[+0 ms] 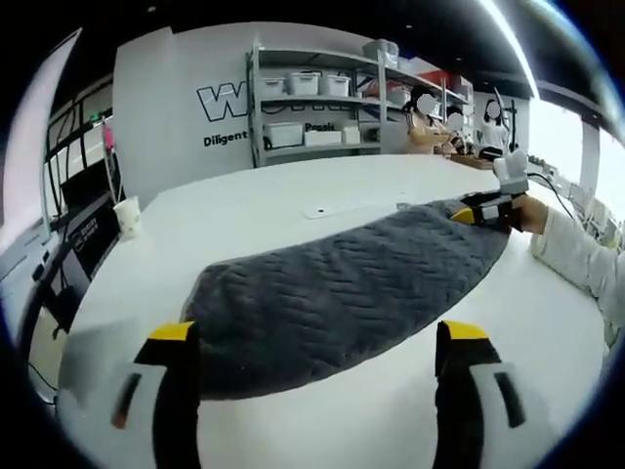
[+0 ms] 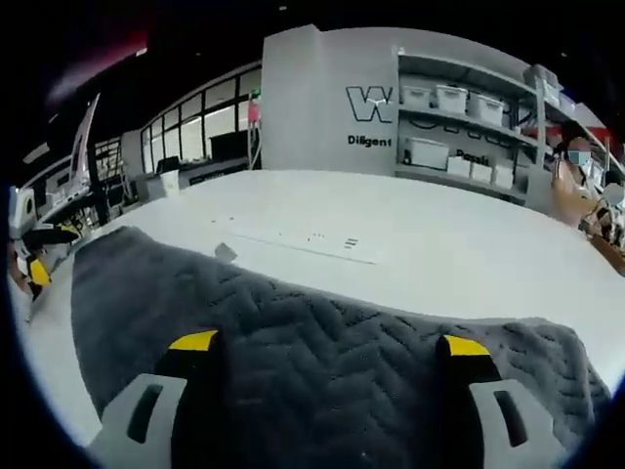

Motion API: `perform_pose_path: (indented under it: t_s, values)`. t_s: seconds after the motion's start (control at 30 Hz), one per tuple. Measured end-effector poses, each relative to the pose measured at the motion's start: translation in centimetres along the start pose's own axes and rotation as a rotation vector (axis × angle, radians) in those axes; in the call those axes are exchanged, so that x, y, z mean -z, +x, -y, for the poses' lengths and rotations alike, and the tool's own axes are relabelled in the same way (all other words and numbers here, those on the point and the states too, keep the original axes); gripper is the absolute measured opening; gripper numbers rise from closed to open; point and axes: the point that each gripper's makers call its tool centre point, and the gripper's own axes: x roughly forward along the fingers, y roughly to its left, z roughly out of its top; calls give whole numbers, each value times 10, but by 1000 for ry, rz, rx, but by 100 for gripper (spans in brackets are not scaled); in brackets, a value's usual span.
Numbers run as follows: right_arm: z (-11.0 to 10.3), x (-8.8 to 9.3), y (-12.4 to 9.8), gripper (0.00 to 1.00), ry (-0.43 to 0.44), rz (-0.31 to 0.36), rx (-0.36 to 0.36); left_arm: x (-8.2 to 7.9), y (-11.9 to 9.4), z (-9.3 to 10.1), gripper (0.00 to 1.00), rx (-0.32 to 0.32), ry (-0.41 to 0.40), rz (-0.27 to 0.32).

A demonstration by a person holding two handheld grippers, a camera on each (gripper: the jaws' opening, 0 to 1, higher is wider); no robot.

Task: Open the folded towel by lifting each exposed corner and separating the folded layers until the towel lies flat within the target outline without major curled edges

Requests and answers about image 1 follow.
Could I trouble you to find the grey towel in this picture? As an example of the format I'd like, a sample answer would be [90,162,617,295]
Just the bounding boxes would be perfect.
[180,197,512,402]

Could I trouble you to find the person's right hand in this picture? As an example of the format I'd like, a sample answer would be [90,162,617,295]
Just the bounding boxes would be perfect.
[509,193,551,235]

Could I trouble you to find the wooden tray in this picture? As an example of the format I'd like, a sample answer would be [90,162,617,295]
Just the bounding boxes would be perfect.
[451,153,496,171]

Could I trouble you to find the long ceiling light strip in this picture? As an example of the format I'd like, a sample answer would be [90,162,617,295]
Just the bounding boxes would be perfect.
[480,0,541,102]

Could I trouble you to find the grey metal shelf rack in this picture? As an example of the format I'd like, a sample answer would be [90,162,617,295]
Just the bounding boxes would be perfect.
[375,43,478,153]
[245,41,388,168]

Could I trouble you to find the clear plastic storage bin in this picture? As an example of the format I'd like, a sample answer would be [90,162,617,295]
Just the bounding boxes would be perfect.
[363,39,399,67]

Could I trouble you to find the black low cabinet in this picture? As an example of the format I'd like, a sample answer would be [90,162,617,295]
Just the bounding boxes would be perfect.
[62,194,123,280]

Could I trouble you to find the white paper cup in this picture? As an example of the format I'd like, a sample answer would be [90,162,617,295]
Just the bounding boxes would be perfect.
[111,195,145,241]

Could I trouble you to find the white lidded storage bin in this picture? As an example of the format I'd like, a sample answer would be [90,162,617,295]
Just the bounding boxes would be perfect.
[286,71,323,97]
[324,72,352,98]
[261,76,289,99]

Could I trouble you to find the large white storage bin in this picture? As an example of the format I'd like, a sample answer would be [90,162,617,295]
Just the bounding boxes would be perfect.
[266,122,306,149]

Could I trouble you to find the black monitor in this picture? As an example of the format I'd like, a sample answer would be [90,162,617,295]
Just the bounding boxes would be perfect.
[61,163,113,209]

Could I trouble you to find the pink flag on white pole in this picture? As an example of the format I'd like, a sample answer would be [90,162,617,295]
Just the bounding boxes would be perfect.
[100,121,123,202]

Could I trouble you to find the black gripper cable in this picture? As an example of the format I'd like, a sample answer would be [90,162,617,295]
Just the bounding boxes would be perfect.
[526,170,580,219]

